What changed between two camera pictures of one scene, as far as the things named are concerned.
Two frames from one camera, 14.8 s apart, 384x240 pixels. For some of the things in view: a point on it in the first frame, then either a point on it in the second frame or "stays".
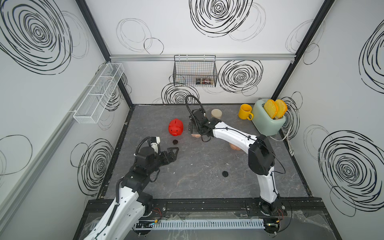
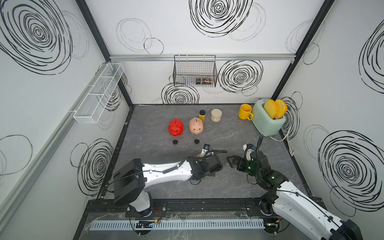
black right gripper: x=191 y=128 → x=236 y=158
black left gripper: x=166 y=161 → x=213 y=173
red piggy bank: x=176 y=127 stays
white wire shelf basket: x=91 y=109 stays
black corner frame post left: x=96 y=32 stays
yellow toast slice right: x=282 y=108 stays
